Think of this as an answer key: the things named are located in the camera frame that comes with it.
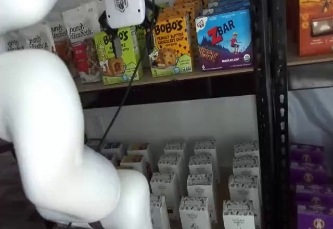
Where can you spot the white blue granola box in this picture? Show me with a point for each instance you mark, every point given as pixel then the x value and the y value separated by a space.
pixel 110 158
pixel 112 147

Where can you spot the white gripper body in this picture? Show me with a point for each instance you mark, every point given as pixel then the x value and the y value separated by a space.
pixel 122 5

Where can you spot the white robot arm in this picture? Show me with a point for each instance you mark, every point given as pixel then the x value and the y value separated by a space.
pixel 39 109

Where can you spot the green Bobo's apple pie box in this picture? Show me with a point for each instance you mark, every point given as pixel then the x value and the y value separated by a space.
pixel 106 70
pixel 140 33
pixel 162 6

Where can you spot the purple snack box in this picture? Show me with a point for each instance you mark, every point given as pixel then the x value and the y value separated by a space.
pixel 307 152
pixel 314 195
pixel 314 219
pixel 308 173

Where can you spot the grey green granola box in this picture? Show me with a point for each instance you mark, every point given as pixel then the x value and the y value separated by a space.
pixel 93 143

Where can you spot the large orange snack box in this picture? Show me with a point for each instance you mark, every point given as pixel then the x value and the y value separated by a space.
pixel 312 5

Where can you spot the granola bag orange label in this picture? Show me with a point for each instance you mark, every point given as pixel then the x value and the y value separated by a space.
pixel 39 41
pixel 58 31

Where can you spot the blue purple Zbar box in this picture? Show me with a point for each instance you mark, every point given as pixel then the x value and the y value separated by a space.
pixel 229 7
pixel 234 0
pixel 223 44

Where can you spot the granola bag red label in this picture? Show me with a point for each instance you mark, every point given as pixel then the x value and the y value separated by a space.
pixel 83 57

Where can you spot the white yellow granola box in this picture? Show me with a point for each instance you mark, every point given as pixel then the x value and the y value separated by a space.
pixel 132 160
pixel 138 147

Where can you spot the white plastic sheet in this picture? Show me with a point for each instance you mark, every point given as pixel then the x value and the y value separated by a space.
pixel 309 114

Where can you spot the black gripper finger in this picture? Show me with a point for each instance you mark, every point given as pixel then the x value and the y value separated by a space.
pixel 151 44
pixel 117 48

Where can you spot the wooden shelf board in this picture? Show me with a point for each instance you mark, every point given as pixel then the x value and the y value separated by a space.
pixel 169 79
pixel 307 60

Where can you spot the white patterned carton box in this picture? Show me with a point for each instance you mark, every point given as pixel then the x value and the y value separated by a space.
pixel 244 190
pixel 170 166
pixel 200 166
pixel 245 167
pixel 195 213
pixel 245 149
pixel 163 187
pixel 239 216
pixel 205 148
pixel 174 149
pixel 199 187
pixel 161 213

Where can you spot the black metal shelf rack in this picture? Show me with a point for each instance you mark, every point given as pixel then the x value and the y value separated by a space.
pixel 281 57
pixel 260 83

